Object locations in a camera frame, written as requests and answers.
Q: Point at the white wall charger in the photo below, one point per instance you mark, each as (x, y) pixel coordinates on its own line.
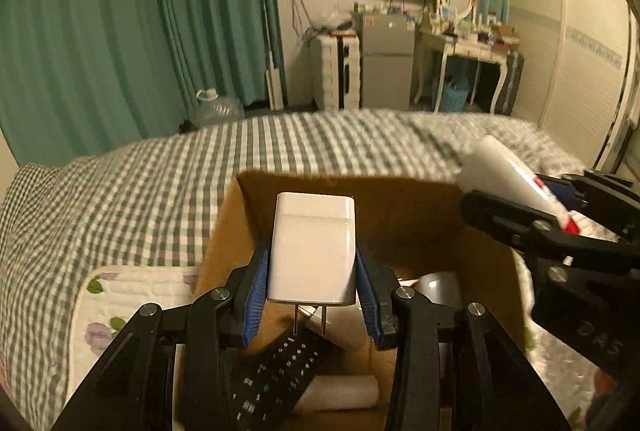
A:
(312, 251)

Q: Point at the white tube with red cap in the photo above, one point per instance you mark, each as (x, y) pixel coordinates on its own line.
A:
(500, 171)

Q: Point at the clear plastic bag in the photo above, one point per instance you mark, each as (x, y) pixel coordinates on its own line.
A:
(331, 21)

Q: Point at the white flat mop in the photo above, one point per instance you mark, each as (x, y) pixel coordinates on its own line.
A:
(275, 86)

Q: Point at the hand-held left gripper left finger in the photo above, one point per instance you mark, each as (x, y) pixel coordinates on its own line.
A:
(257, 296)

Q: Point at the black remote control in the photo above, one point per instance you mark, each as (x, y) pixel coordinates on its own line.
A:
(275, 376)

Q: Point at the grey small fridge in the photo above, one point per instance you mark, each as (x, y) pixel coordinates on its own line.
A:
(387, 71)

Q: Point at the white ribbed suitcase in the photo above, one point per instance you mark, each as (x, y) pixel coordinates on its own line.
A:
(327, 71)

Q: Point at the blue plastic basket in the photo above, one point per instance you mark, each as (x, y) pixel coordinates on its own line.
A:
(455, 98)

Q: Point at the dark suitcase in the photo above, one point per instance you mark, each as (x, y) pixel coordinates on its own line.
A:
(511, 81)

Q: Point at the grey round object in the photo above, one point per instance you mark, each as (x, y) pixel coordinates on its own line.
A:
(440, 288)

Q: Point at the cardboard box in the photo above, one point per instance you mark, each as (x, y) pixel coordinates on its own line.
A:
(400, 221)

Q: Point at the white dressing table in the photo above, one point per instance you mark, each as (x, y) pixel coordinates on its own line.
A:
(465, 45)

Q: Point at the wide teal curtain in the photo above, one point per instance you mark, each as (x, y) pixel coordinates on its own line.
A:
(100, 36)

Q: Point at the clear water jug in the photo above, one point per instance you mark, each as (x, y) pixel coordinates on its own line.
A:
(220, 108)

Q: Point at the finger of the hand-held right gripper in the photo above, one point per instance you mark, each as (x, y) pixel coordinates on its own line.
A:
(520, 226)
(607, 201)

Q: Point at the white floral quilt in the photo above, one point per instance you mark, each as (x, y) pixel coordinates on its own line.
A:
(125, 301)

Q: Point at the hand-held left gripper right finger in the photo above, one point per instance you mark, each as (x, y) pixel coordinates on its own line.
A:
(367, 301)

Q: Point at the grey checked bed sheet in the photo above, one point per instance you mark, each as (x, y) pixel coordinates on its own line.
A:
(150, 191)

